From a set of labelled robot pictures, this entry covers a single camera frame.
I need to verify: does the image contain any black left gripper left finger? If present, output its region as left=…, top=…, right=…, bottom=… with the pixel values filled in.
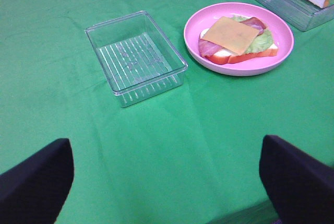
left=1, top=138, right=74, bottom=223

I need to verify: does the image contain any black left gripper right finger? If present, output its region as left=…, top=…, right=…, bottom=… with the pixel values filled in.
left=259, top=135, right=333, bottom=223

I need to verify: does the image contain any green toy lettuce leaf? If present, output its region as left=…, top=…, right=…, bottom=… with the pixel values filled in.
left=232, top=15, right=278, bottom=54

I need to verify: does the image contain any yellow toy cheese slice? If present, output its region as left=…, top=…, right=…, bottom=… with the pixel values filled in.
left=202, top=16, right=260, bottom=55

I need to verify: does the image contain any toy bacon strip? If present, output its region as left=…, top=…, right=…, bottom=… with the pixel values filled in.
left=241, top=17, right=267, bottom=36
left=198, top=39, right=223, bottom=57

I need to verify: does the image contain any pink round plate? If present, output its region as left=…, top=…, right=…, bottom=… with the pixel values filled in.
left=184, top=2, right=294, bottom=76

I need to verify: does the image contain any clear left plastic tray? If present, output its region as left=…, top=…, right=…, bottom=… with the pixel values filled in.
left=85, top=10, right=188, bottom=108

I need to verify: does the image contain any clear plastic tray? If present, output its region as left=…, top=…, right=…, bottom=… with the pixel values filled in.
left=85, top=10, right=188, bottom=108
left=256, top=0, right=333, bottom=31

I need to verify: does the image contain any clear right plastic tray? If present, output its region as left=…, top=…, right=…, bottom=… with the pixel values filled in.
left=256, top=0, right=333, bottom=31

